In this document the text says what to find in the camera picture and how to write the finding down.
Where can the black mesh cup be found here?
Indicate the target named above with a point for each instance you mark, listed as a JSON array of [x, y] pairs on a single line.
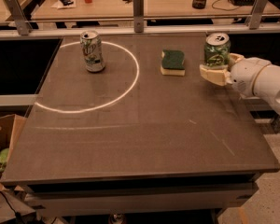
[[199, 4]]

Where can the metal bracket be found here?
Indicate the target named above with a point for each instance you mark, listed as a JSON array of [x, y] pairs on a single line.
[[254, 19], [138, 16], [22, 25]]

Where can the white 7up can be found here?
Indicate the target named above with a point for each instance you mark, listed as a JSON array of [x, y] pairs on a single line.
[[92, 51]]

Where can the green soda can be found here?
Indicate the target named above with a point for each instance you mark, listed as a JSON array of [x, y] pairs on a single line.
[[217, 50]]

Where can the left metal bracket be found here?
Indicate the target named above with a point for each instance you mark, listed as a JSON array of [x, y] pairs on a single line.
[[22, 25]]

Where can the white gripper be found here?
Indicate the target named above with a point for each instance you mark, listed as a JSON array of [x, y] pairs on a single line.
[[244, 76]]

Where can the right metal bracket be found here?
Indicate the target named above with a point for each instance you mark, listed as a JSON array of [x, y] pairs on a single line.
[[254, 19]]

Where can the green and yellow sponge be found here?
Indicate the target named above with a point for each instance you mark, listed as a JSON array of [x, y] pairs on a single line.
[[172, 62]]

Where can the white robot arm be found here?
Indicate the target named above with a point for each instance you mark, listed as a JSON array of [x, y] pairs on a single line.
[[267, 86]]

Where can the cardboard box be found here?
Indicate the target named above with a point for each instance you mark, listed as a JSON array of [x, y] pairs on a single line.
[[10, 130]]

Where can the middle metal bracket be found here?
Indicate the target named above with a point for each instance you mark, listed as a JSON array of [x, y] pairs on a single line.
[[138, 16]]

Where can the can under table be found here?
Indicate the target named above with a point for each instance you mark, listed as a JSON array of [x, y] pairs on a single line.
[[117, 219]]

